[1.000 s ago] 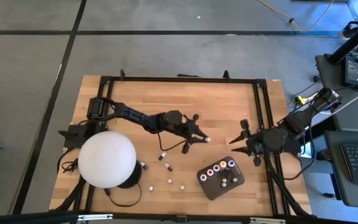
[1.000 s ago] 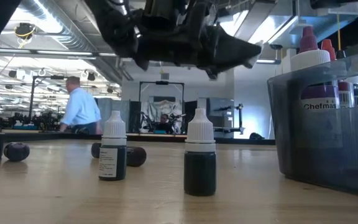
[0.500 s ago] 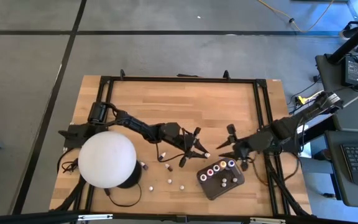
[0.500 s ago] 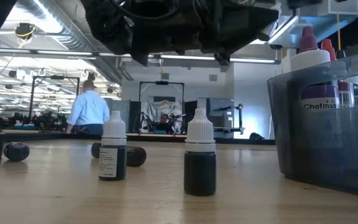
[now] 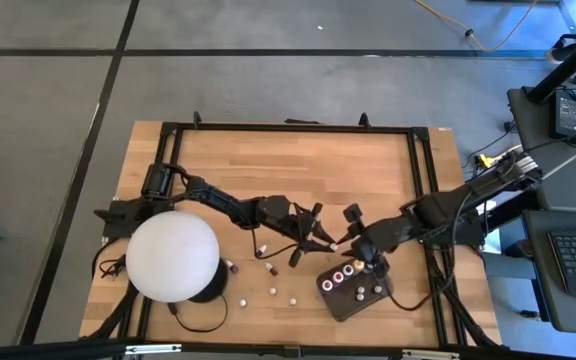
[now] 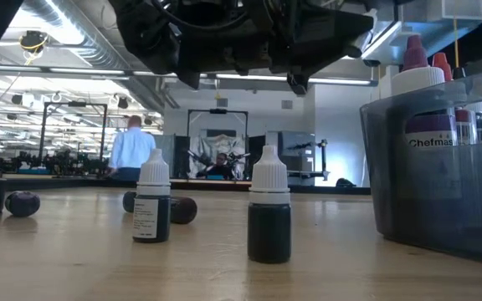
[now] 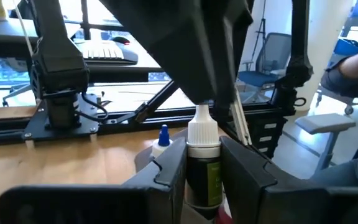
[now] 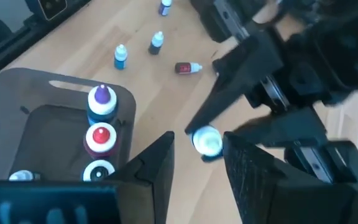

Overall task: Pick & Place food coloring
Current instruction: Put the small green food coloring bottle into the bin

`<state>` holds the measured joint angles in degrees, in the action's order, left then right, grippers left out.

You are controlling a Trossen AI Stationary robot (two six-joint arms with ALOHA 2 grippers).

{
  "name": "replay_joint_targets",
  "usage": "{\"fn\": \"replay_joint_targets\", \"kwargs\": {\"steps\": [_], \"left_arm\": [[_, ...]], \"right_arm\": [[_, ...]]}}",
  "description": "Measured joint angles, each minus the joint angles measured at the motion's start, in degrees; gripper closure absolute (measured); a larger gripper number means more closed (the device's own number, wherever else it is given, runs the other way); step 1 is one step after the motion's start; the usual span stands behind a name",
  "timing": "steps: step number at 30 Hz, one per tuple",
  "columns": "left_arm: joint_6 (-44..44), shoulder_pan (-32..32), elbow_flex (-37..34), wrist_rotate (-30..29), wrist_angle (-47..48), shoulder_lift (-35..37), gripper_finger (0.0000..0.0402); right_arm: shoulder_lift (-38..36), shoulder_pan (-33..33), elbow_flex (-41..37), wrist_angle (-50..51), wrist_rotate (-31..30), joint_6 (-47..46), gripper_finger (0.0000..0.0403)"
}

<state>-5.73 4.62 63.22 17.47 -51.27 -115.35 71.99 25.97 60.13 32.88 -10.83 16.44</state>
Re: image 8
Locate large black-capped food coloring bottle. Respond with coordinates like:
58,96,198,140
82,159,116,182

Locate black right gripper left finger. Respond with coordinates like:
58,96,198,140
110,131,175,224

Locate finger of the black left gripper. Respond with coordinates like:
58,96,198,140
185,34,284,135
233,107,328,147

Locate large purple-capped food coloring bottle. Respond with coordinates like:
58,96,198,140
86,83,118,125

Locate small red dropper bottle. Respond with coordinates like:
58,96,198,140
174,62,203,75

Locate large red-capped food coloring bottle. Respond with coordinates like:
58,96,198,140
83,121,117,158

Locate small dark labelled dropper bottle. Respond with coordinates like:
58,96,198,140
148,30,165,56

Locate black metal table frame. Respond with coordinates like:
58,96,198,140
0,0,93,85

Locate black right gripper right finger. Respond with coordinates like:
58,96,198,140
223,131,284,224

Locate small purple dropper bottle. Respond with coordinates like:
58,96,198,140
158,0,173,17

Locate black camera box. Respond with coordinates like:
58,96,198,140
25,0,70,22

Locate translucent grey plastic bin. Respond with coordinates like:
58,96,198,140
0,67,137,187

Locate small blue dropper bottle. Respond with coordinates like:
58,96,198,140
113,44,129,71

